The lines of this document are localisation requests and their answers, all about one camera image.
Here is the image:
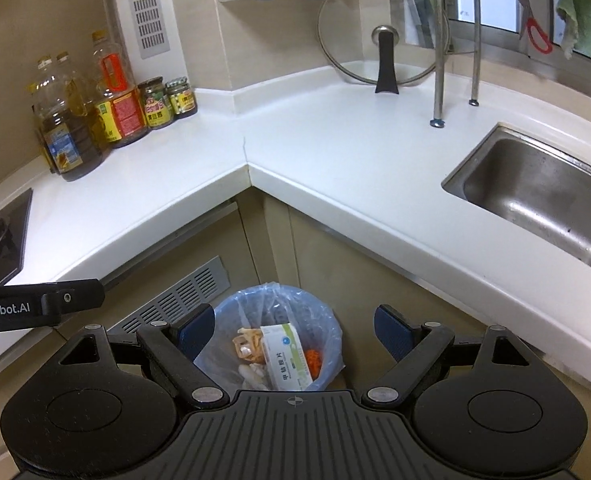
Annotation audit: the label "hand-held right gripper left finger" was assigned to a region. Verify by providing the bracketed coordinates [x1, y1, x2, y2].
[60, 304, 230, 411]

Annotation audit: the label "large green-lidded jar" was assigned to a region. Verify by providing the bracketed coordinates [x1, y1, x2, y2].
[138, 76, 172, 130]

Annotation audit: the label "cutting board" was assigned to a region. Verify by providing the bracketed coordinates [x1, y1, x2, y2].
[393, 0, 441, 46]

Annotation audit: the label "red scissors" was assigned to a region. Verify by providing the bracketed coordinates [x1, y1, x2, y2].
[504, 0, 553, 56]

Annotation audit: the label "stainless steel sink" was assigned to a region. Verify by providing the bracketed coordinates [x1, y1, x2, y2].
[441, 121, 591, 283]

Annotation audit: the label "beige base cabinet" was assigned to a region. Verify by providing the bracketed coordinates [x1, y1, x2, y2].
[0, 185, 591, 480]

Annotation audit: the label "glass pot lid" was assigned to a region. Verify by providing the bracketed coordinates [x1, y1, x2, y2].
[318, 0, 450, 95]

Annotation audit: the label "large bottle with red handle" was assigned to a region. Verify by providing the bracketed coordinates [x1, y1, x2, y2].
[91, 31, 149, 149]

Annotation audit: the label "cabinet vent grille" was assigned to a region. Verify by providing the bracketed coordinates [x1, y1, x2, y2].
[108, 255, 226, 333]

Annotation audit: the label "window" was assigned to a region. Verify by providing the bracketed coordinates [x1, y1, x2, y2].
[445, 0, 591, 71]

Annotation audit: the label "black gas stove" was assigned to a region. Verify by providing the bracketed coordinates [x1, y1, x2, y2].
[0, 187, 33, 288]

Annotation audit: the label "white medicine box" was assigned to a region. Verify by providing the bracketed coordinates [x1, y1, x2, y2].
[259, 323, 313, 391]

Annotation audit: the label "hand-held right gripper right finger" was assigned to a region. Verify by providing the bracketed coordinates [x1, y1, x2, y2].
[361, 304, 529, 407]

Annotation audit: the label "dark liquid bottle blue label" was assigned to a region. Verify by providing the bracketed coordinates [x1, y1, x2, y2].
[34, 57, 103, 182]

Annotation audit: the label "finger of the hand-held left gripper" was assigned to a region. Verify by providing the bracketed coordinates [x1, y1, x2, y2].
[42, 278, 106, 315]

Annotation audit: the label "yellow oil bottle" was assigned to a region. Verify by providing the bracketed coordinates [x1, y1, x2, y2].
[58, 52, 101, 151]

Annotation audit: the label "grey wall vent grille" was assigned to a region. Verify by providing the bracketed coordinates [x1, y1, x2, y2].
[122, 0, 171, 58]

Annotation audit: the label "metal dish rack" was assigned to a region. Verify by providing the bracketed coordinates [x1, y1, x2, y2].
[390, 0, 493, 128]

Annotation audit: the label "tan plastic bag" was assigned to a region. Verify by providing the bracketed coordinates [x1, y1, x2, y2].
[232, 326, 266, 363]

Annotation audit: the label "small green-lidded jar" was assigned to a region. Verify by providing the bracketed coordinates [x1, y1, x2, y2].
[165, 76, 198, 120]

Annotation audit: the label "trash bin with blue liner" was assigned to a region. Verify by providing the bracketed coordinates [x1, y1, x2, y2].
[194, 284, 343, 393]

